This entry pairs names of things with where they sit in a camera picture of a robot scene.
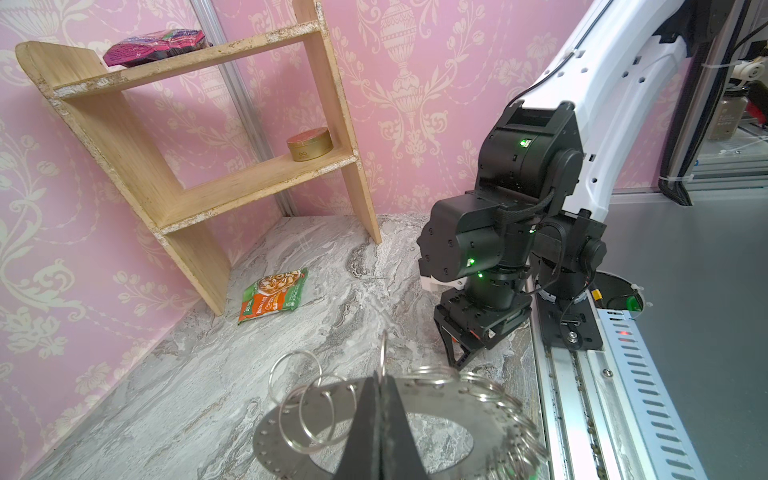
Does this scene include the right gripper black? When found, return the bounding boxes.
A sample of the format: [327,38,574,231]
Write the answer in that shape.
[434,289,532,369]

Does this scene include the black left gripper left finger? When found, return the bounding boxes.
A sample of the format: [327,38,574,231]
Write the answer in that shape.
[333,374,381,480]

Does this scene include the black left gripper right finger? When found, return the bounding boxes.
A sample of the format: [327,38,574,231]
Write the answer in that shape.
[380,376,429,480]

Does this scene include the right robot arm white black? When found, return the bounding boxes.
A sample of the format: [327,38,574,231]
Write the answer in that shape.
[417,1,733,370]

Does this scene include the green orange snack packet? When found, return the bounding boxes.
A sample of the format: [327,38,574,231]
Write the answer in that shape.
[238,269,308,324]

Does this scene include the red round tin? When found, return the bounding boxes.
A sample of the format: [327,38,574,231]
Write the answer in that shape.
[286,127,333,162]

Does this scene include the pink snack bag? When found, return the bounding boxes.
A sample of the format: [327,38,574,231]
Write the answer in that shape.
[103,29,210,68]

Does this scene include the wooden shelf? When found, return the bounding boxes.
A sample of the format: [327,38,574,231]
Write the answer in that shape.
[1,1,381,314]

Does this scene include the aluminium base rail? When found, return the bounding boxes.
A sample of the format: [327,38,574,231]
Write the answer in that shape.
[531,294,706,479]

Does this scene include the aluminium corner post right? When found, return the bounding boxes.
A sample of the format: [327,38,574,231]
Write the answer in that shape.
[188,0,298,218]

